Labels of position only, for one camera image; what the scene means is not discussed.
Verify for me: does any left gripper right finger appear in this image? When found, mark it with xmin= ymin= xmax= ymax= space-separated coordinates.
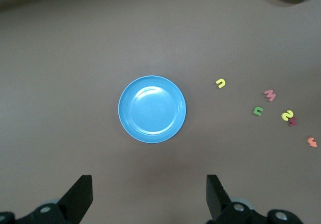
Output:
xmin=206 ymin=175 xmax=301 ymax=224

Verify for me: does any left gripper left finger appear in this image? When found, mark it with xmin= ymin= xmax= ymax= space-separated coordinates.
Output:
xmin=0 ymin=175 xmax=94 ymax=224

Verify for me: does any yellow foam number two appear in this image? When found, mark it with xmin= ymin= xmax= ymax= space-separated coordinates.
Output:
xmin=280 ymin=109 xmax=294 ymax=122

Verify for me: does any brown table cloth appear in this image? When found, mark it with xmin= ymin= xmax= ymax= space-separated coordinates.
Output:
xmin=0 ymin=0 xmax=321 ymax=224

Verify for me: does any blue plate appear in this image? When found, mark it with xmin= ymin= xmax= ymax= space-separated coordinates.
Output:
xmin=117 ymin=75 xmax=188 ymax=144

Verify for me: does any pink foam letter w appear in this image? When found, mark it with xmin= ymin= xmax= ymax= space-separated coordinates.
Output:
xmin=263 ymin=89 xmax=277 ymax=102

